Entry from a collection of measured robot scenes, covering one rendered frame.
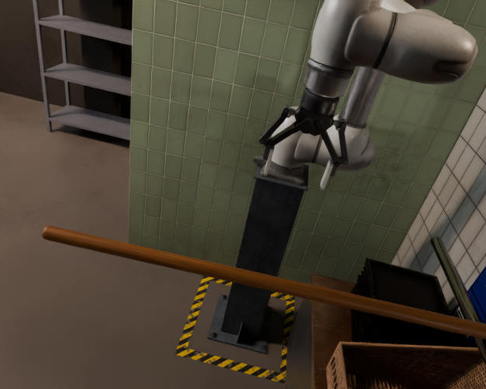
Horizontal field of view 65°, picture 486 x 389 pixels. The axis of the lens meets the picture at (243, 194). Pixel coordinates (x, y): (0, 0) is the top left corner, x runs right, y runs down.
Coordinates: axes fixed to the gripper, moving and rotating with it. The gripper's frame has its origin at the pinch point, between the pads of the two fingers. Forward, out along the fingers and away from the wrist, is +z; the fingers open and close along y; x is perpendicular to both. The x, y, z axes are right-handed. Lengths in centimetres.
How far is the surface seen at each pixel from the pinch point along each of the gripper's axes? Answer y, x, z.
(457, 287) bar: -44.3, 6.5, 14.9
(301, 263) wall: -34, -103, 110
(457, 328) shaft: -37.3, 22.5, 12.6
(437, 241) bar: -44.6, -11.0, 14.4
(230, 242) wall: 11, -103, 107
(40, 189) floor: 158, -143, 135
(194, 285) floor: 26, -85, 132
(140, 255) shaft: 27.8, 22.4, 14.4
